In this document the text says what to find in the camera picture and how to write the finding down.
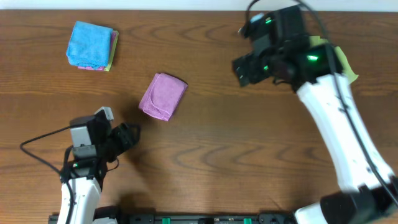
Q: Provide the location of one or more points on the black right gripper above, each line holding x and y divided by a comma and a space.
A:
249, 62

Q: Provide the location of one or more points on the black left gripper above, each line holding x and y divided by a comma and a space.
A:
127, 134

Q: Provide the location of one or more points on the purple microfibre cloth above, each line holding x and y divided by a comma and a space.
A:
162, 96

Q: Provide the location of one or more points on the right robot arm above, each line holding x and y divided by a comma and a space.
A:
283, 50

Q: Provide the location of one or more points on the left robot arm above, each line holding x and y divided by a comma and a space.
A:
95, 145

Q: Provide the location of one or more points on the crumpled green cloth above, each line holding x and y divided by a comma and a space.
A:
347, 70

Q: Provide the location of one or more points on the folded green cloth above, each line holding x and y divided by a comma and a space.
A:
114, 39

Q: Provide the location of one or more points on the folded blue cloth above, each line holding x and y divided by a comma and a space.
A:
89, 45

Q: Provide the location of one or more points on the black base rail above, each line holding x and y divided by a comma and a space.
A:
115, 215

